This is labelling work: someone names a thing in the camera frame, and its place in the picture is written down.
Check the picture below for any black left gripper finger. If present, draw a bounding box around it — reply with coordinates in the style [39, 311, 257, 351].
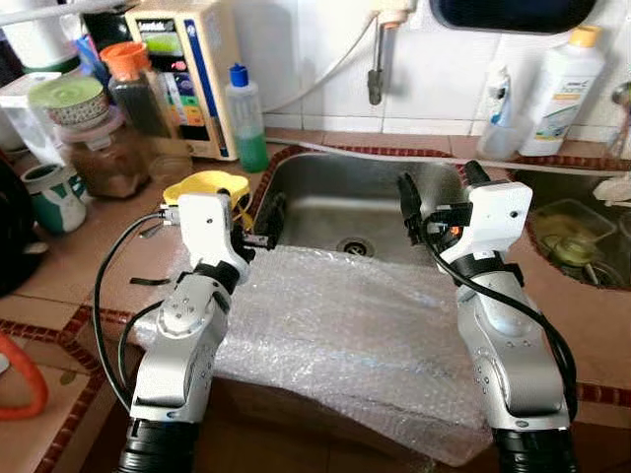
[258, 192, 289, 247]

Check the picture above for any clear plastic cup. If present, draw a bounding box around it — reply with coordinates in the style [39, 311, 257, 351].
[478, 113, 528, 162]

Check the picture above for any stainless steel sink basin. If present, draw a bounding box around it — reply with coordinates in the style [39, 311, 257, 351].
[518, 169, 631, 292]
[258, 151, 514, 267]

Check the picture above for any white toothpaste tube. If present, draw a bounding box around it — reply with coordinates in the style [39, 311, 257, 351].
[486, 64, 514, 124]

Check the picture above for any green dish soap bottle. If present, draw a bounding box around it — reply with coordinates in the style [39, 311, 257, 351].
[224, 64, 270, 173]

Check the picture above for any clear glass dish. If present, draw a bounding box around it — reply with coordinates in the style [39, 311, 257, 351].
[532, 197, 617, 287]

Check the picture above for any white detergent bottle yellow cap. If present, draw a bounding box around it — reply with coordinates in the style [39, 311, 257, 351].
[520, 25, 607, 159]

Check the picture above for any clear bubble wrap sheet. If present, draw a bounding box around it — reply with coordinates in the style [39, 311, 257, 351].
[133, 241, 583, 469]

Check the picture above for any white round sink plug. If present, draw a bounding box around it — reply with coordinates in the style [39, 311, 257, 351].
[596, 175, 631, 206]

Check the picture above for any chrome sink tap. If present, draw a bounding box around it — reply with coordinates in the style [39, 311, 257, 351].
[609, 79, 631, 159]

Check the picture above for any brown jar pink lid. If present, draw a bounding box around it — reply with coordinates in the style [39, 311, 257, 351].
[54, 108, 154, 198]

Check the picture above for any dark blue rounded panel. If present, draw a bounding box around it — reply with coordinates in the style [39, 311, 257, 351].
[429, 0, 599, 35]

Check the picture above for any cream water ionizer blue stripe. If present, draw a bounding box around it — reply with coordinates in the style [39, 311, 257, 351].
[123, 0, 243, 162]

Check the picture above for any green and white mug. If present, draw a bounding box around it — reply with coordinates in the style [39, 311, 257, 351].
[20, 163, 88, 235]

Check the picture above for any glass jar orange lid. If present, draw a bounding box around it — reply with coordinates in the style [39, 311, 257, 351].
[99, 41, 174, 139]

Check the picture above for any patterned tin green lid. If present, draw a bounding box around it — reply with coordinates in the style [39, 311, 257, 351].
[28, 74, 111, 129]

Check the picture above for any black rounded object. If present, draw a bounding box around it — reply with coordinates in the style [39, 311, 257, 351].
[0, 158, 45, 297]

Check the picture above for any clear plastic box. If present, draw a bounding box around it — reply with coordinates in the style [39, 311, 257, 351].
[0, 74, 65, 164]

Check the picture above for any white plastic jug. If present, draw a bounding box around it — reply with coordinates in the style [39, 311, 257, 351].
[0, 0, 80, 75]

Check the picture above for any grey counter hose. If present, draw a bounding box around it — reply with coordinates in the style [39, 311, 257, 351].
[266, 136, 631, 178]

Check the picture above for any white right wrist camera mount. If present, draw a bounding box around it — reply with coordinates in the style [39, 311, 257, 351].
[439, 180, 533, 265]

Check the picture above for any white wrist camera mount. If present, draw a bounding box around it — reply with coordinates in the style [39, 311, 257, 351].
[439, 180, 533, 265]
[175, 192, 252, 287]

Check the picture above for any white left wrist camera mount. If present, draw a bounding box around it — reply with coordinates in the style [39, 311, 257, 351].
[175, 192, 252, 287]

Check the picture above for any grey metal wall tap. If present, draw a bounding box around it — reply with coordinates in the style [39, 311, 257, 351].
[367, 0, 415, 106]

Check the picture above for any thin white water hose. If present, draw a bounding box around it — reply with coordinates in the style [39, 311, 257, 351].
[266, 10, 386, 114]

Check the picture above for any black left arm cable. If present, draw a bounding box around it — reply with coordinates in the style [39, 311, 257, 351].
[93, 209, 169, 413]

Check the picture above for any orange curved plastic handle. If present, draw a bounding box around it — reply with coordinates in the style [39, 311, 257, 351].
[0, 330, 50, 423]

